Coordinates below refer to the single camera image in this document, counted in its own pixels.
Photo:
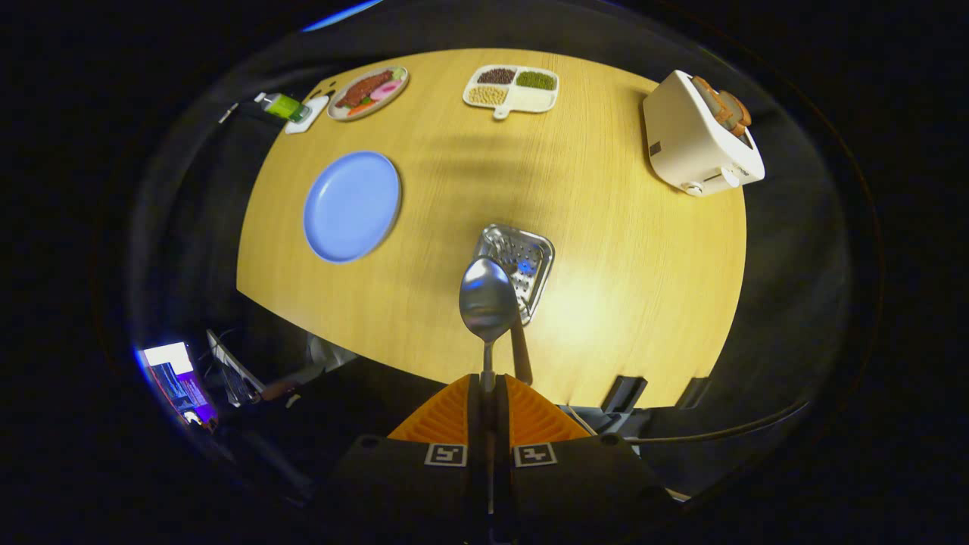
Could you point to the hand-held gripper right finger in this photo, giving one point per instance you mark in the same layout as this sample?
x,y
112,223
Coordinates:
x,y
575,492

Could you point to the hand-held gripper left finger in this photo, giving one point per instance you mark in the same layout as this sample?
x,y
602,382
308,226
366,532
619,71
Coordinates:
x,y
409,492

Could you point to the open laptop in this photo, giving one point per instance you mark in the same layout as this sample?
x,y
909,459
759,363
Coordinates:
x,y
235,371

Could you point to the square metal drain tray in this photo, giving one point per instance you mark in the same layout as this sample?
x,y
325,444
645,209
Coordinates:
x,y
536,250

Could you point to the lit computer monitor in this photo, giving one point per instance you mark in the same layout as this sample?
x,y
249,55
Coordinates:
x,y
178,378

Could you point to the blue round plate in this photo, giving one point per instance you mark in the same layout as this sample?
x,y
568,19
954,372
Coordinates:
x,y
352,207

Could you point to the white toaster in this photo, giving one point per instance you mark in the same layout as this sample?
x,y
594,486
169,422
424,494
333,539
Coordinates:
x,y
685,147

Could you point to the white square coaster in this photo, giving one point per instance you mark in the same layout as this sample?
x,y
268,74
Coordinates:
x,y
314,115

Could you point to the plate of toy food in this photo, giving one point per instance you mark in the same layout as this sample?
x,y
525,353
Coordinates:
x,y
367,91

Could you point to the green drink bottle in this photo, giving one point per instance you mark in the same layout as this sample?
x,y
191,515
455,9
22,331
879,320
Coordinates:
x,y
284,106

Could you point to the white divided bean tray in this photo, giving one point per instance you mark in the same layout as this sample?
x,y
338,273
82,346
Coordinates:
x,y
511,89

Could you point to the brown toast slice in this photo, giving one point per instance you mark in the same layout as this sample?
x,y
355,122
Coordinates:
x,y
739,113

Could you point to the light toast slice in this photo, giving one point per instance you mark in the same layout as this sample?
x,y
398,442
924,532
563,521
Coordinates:
x,y
711,100

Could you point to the black table bracket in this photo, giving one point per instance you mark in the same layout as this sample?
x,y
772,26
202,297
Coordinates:
x,y
691,392
623,393

